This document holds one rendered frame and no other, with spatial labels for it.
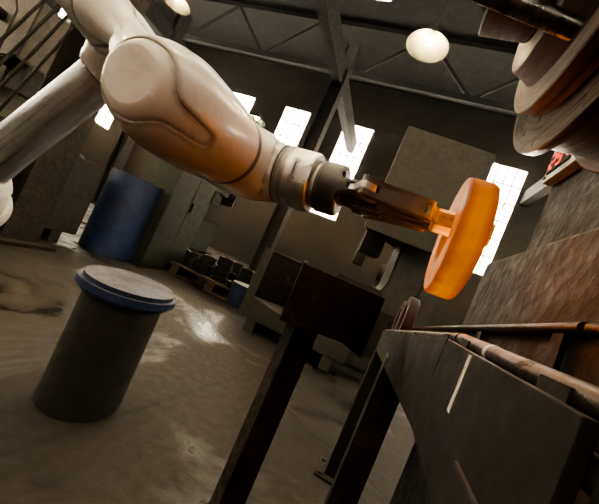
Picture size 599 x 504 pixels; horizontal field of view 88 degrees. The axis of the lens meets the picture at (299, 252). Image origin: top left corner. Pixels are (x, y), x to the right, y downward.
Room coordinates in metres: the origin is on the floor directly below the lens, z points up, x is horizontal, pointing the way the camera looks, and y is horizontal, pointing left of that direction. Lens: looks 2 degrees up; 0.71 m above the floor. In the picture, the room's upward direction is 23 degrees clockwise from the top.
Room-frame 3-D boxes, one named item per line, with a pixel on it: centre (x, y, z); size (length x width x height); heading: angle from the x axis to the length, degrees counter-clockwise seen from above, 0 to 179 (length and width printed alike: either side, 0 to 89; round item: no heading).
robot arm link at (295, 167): (0.46, 0.04, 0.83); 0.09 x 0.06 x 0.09; 163
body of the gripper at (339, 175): (0.44, -0.03, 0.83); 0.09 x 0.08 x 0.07; 73
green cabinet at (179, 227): (3.75, 1.63, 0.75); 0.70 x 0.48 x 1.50; 163
